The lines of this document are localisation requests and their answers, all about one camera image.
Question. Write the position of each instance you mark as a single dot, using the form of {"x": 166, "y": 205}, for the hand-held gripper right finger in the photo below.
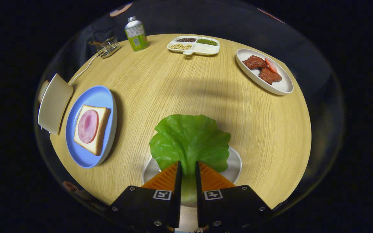
{"x": 200, "y": 194}

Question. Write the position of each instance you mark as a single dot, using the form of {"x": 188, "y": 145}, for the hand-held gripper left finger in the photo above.
{"x": 176, "y": 194}

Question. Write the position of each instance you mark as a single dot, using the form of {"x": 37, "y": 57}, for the green lettuce leaf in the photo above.
{"x": 189, "y": 139}

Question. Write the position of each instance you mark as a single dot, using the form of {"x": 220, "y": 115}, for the white curved plate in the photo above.
{"x": 233, "y": 165}

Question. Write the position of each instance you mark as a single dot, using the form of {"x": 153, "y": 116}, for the white bread slice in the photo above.
{"x": 102, "y": 116}

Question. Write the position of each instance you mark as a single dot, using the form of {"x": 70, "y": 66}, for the pink ham slice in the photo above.
{"x": 87, "y": 126}

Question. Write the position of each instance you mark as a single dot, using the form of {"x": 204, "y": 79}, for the blue round plate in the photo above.
{"x": 89, "y": 94}

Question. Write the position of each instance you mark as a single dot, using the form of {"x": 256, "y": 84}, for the brown meat piece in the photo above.
{"x": 254, "y": 62}
{"x": 270, "y": 77}

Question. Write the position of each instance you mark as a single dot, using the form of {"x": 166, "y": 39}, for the white oval meat plate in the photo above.
{"x": 283, "y": 85}

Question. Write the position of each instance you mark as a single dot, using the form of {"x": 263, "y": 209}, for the white divided snack tray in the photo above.
{"x": 206, "y": 49}

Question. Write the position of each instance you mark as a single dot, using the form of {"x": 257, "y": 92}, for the red tomato slice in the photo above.
{"x": 271, "y": 65}

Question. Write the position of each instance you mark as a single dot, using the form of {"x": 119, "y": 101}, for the pile of yellow soybeans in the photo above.
{"x": 180, "y": 46}

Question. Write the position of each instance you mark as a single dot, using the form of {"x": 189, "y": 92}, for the cream toaster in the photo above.
{"x": 55, "y": 103}

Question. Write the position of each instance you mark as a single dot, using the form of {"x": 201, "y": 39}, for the pile of green beans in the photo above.
{"x": 206, "y": 41}

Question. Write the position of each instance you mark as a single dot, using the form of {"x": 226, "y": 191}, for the pile of dark beans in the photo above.
{"x": 186, "y": 39}

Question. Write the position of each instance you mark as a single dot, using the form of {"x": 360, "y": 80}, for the green label metal bottle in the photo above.
{"x": 136, "y": 35}

